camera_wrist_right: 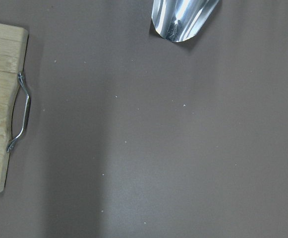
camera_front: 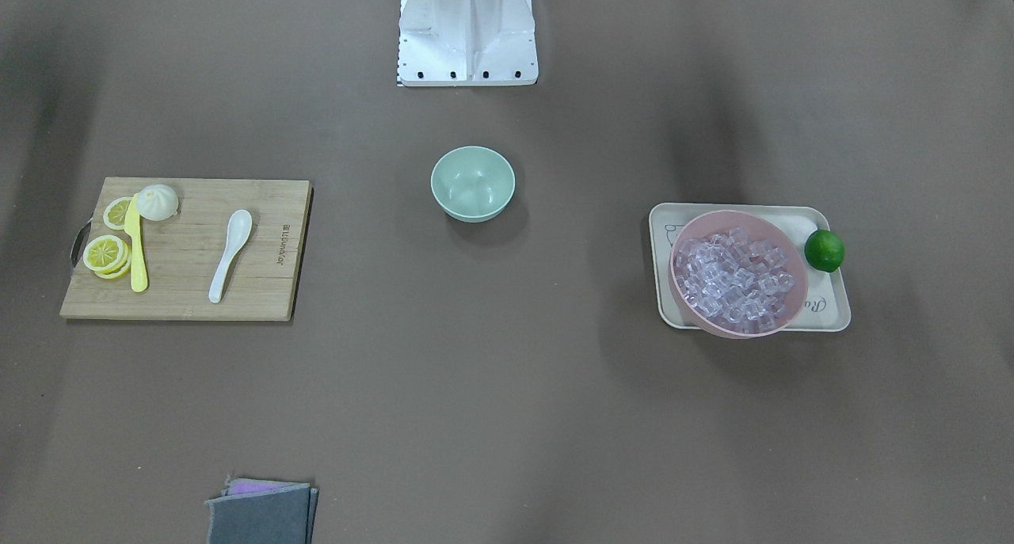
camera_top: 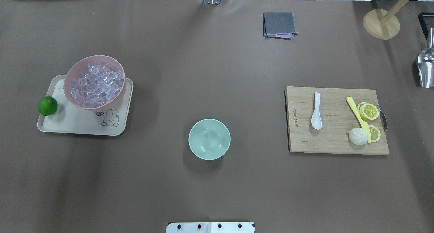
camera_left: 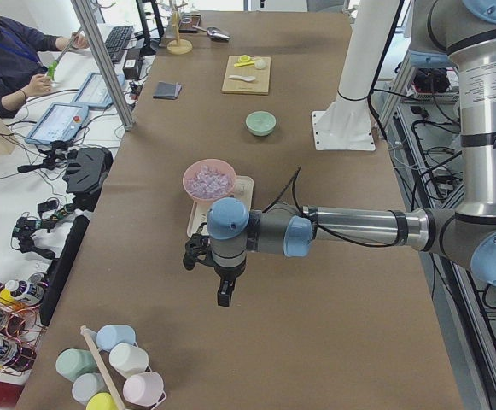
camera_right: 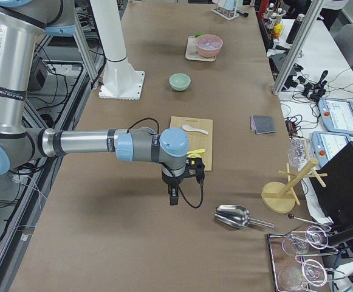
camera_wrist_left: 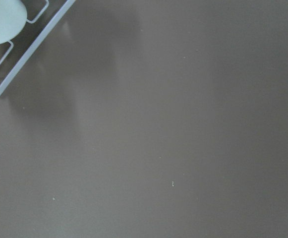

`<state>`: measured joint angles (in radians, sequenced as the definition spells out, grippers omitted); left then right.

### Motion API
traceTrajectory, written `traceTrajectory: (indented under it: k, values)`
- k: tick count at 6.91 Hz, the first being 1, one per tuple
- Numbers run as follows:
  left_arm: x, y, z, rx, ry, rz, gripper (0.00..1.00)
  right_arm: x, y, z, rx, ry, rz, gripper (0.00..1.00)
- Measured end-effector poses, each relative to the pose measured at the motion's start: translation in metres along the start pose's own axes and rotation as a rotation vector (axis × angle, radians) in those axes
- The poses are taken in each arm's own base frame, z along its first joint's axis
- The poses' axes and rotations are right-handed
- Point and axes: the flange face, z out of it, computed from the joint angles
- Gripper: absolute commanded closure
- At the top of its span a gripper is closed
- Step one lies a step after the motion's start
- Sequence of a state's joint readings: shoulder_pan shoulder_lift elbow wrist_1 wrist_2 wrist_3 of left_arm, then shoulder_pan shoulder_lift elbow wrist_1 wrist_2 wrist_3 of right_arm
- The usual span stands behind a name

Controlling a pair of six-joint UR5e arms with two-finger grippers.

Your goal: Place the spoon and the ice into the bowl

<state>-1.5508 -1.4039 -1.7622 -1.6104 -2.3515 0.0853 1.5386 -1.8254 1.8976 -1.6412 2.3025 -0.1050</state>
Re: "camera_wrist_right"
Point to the wooden cutting board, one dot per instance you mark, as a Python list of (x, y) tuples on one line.
[(13, 44)]

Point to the metal ice scoop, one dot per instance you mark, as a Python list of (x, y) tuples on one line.
[(180, 20)]

